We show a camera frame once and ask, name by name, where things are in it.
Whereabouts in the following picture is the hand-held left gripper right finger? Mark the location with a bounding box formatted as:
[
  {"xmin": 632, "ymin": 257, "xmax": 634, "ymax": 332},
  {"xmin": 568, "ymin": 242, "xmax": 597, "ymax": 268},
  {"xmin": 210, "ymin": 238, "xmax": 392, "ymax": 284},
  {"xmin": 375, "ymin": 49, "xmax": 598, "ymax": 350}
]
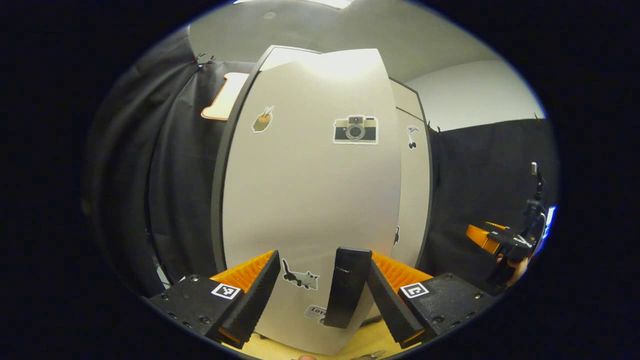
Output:
[{"xmin": 366, "ymin": 251, "xmax": 496, "ymax": 350}]

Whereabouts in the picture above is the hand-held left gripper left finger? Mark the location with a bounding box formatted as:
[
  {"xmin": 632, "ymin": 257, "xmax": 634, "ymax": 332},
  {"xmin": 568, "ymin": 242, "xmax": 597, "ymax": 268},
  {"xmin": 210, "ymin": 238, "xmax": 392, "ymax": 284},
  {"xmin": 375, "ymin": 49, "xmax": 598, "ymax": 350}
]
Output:
[{"xmin": 145, "ymin": 250, "xmax": 282, "ymax": 350}]

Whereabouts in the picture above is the white cabinet door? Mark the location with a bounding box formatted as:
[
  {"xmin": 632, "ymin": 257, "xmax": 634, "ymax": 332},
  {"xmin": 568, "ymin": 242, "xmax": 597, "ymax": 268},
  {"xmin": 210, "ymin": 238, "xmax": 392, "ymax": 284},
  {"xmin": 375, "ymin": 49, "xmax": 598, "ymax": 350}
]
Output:
[
  {"xmin": 395, "ymin": 106, "xmax": 432, "ymax": 268},
  {"xmin": 221, "ymin": 48, "xmax": 402, "ymax": 356}
]

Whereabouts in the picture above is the black door handle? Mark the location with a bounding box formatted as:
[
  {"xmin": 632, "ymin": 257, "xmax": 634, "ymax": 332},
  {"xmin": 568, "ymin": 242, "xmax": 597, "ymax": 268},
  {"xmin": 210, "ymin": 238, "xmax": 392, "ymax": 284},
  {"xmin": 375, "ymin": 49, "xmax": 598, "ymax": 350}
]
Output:
[{"xmin": 323, "ymin": 247, "xmax": 373, "ymax": 329}]

